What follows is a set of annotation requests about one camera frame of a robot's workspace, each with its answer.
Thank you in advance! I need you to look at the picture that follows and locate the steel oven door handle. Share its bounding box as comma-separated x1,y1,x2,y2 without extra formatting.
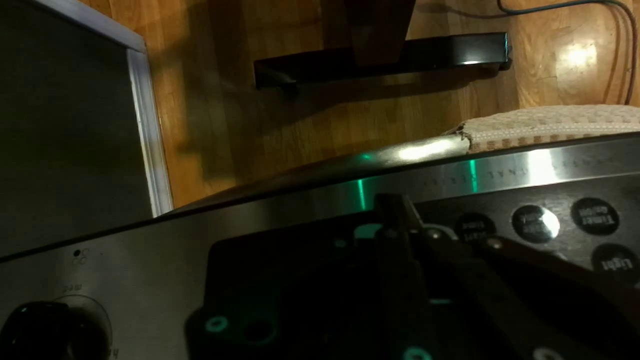
168,133,472,217

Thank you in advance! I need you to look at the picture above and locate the beige towel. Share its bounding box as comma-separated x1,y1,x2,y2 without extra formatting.
459,102,640,152

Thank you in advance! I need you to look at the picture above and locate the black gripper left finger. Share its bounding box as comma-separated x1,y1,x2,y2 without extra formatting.
187,194,436,360

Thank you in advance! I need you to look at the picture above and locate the thin black cable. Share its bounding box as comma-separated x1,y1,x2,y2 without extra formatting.
496,0,640,106

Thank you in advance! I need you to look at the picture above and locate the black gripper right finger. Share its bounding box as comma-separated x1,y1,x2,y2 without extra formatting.
403,196,640,360

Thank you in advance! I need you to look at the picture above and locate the black stove control panel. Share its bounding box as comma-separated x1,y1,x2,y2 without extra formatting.
372,173,640,317

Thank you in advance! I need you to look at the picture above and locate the stainless steel gas stove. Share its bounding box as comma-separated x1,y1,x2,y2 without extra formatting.
0,129,640,360

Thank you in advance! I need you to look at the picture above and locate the black flat stand base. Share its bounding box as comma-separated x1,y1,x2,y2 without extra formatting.
252,30,515,95

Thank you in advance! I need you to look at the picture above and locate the black stove knob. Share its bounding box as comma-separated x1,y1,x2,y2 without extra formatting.
0,298,115,360

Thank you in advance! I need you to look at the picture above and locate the wooden post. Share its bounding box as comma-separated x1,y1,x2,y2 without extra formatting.
319,0,417,69

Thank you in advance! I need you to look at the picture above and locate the round black panel button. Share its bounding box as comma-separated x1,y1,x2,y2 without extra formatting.
511,204,563,245
570,196,622,239
591,243,640,278
455,211,498,247

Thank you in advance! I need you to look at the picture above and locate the dark cabinet panel metal trim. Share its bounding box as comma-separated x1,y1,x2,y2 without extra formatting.
0,0,176,258

